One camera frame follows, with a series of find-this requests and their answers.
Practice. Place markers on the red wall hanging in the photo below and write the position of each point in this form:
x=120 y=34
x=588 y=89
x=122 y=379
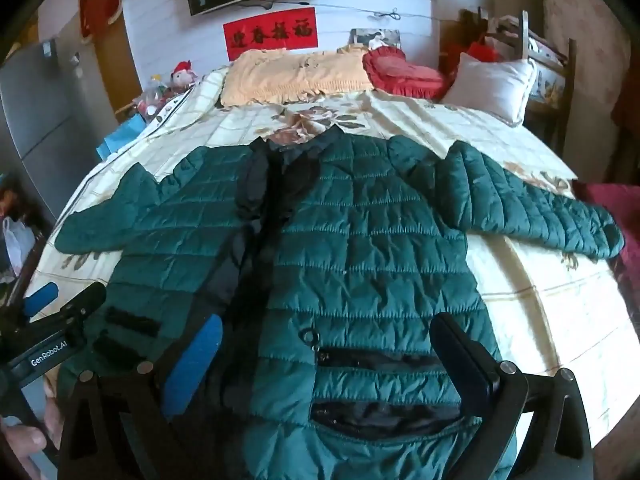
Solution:
x=97 y=5

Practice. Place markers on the wooden chair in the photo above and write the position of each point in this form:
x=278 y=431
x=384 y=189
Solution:
x=571 y=75

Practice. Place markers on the wooden door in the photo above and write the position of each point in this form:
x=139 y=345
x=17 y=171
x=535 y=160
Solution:
x=117 y=70

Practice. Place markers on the framed photo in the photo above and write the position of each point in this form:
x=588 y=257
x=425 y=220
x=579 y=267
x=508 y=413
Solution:
x=375 y=37

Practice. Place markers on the plush doll with red hat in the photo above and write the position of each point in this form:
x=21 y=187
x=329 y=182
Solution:
x=182 y=76

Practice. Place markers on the red wall banner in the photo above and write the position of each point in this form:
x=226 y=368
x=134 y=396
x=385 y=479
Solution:
x=270 y=35

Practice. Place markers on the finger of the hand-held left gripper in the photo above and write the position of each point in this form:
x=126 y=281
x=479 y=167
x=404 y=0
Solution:
x=82 y=306
x=40 y=299

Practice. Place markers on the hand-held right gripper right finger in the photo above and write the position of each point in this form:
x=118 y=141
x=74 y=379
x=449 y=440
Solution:
x=465 y=360

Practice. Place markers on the green quilted puffer jacket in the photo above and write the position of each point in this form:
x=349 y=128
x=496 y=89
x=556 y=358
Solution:
x=360 y=240

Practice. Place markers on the maroon cloth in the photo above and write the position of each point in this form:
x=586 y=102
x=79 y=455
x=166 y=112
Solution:
x=615 y=200

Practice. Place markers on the white pillow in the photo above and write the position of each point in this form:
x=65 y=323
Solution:
x=492 y=87

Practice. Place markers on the red cloth on chair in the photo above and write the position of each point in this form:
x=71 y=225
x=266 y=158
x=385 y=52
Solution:
x=465 y=52

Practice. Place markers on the grey refrigerator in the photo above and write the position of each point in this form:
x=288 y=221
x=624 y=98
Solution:
x=40 y=110

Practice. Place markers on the bed with floral checked sheet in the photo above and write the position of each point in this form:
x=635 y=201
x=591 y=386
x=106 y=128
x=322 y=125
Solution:
x=540 y=310

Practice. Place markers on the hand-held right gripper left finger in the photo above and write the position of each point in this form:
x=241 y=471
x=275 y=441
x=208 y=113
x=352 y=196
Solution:
x=195 y=360

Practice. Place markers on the red heart-shaped cushion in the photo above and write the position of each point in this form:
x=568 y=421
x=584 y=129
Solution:
x=405 y=77

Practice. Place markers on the person's left hand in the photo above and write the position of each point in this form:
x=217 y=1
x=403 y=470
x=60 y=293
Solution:
x=20 y=442

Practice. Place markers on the white plastic bag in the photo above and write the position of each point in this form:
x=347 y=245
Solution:
x=17 y=245

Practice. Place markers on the blue bag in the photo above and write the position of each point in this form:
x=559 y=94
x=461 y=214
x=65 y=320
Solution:
x=122 y=135

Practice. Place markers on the colourful plastic bag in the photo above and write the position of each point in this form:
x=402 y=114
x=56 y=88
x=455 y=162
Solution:
x=150 y=102

